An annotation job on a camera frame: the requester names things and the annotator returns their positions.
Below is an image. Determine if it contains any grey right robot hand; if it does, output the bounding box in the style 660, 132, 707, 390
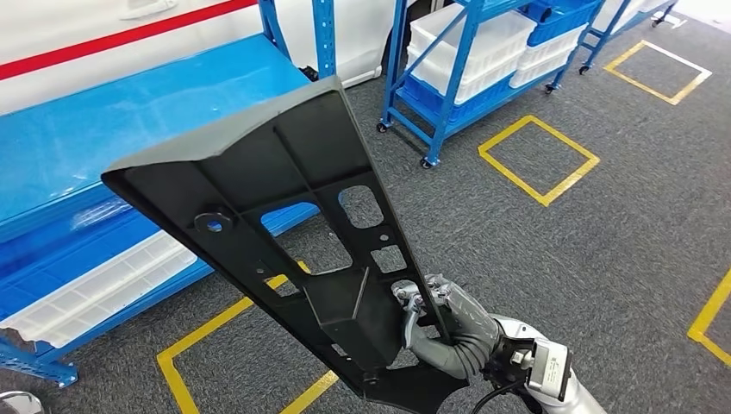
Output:
392, 273, 503, 368

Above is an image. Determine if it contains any black plastic panel part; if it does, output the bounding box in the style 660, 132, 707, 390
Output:
101, 74, 472, 414

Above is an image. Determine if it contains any blue wheeled shelf rack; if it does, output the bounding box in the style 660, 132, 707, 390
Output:
376, 0, 607, 170
578, 0, 681, 76

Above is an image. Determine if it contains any blue metal shelf rack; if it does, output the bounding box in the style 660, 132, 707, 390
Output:
0, 0, 339, 390

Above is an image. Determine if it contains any blue plastic bin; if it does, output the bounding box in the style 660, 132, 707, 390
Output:
402, 72, 515, 126
524, 0, 602, 48
0, 212, 165, 321

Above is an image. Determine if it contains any white car with red stripe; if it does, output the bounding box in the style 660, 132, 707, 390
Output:
0, 0, 436, 116

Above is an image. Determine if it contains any black camera cable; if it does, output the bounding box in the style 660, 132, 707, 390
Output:
468, 380, 524, 414

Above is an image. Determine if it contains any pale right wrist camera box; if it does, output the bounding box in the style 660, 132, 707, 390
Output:
524, 336, 572, 402

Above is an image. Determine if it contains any chrome stanchion post with base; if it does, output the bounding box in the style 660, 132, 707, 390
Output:
0, 391, 47, 414

